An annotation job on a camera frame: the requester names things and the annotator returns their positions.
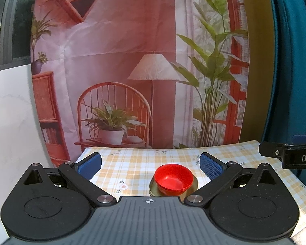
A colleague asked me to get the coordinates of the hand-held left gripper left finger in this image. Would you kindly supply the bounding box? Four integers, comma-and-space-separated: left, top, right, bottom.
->
14, 152, 118, 207

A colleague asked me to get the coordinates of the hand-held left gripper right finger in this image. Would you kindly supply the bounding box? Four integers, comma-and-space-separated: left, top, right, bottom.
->
185, 152, 286, 207

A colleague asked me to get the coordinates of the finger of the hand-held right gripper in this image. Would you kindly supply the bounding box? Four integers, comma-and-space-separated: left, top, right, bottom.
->
292, 134, 306, 145
258, 141, 283, 158

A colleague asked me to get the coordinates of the medium red bowl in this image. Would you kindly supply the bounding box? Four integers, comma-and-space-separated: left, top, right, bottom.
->
155, 165, 193, 194

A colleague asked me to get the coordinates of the large green plate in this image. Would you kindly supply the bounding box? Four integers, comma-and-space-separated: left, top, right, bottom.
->
148, 177, 199, 199

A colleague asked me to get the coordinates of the small red bowl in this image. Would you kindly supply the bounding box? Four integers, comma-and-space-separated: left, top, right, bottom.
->
157, 167, 192, 190

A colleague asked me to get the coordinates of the large red bowl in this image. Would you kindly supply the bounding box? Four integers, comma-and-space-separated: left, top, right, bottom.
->
154, 165, 194, 197

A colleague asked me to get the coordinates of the yellow checked floral tablecloth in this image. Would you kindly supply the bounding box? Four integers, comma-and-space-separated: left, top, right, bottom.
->
74, 140, 306, 235

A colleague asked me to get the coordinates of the printed room scene backdrop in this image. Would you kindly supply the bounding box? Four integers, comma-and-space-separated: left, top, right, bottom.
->
31, 0, 252, 164

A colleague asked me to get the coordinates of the dark window frame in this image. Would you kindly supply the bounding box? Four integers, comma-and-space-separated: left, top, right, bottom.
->
0, 0, 40, 68

